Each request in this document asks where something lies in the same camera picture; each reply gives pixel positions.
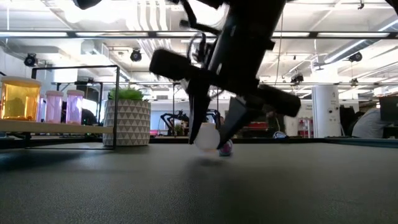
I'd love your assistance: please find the clear tube with pink contents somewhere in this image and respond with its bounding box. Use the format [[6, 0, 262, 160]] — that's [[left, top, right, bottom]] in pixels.
[[218, 139, 234, 157]]

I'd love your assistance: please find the orange bottle with orange capsules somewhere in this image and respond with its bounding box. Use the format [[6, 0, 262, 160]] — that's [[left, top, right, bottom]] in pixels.
[[0, 76, 43, 122]]

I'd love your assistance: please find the black frame bar with lights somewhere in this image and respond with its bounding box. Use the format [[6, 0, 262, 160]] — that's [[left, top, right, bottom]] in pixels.
[[0, 30, 398, 40]]

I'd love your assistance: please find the white triangle pattern plant pot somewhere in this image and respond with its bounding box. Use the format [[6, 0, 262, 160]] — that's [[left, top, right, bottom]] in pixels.
[[102, 99, 152, 147]]

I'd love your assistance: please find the green spiky plant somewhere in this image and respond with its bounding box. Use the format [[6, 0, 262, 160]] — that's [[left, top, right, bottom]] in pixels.
[[107, 86, 146, 102]]

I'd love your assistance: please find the wooden shelf board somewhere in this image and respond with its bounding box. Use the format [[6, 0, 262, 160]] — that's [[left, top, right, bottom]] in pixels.
[[0, 119, 115, 135]]

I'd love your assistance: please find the white round column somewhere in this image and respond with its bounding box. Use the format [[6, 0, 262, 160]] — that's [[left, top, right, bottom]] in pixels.
[[312, 85, 342, 138]]

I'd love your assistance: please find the person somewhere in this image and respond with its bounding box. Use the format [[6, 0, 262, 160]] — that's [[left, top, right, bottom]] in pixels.
[[351, 107, 388, 139]]

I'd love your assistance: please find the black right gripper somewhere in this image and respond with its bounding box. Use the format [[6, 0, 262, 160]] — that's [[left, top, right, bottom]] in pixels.
[[148, 18, 302, 150]]

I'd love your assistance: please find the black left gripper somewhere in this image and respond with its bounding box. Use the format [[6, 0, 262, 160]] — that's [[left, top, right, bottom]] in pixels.
[[72, 0, 104, 11]]

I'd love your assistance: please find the black ceiling spotlight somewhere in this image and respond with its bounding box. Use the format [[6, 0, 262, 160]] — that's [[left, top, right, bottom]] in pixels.
[[129, 48, 143, 63], [24, 52, 37, 68], [290, 73, 305, 85], [348, 51, 364, 63]]

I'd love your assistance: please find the white plastic medicine bottle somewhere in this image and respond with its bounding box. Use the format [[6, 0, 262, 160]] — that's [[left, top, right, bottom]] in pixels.
[[193, 122, 221, 154]]

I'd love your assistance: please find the dark computer monitor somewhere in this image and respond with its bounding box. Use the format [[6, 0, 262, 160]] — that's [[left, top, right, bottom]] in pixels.
[[378, 95, 398, 122]]

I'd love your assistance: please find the black metal shelf frame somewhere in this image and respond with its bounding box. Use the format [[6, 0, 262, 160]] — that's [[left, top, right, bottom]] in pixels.
[[24, 64, 121, 151]]

